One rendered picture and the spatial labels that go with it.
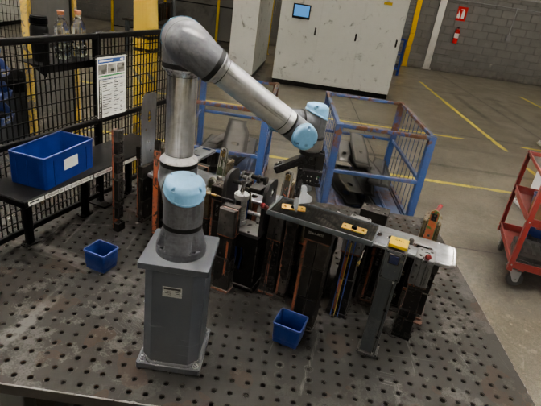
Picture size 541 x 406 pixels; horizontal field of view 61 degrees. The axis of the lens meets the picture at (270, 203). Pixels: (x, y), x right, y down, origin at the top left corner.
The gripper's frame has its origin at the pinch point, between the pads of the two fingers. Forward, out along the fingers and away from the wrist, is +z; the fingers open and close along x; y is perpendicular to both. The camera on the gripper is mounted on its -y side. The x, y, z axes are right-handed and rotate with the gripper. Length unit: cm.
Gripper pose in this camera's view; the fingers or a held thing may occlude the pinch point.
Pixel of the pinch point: (295, 202)
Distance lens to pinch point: 161.8
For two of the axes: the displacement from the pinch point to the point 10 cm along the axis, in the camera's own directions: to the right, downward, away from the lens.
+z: -1.3, 8.9, 4.3
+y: 9.9, 1.5, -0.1
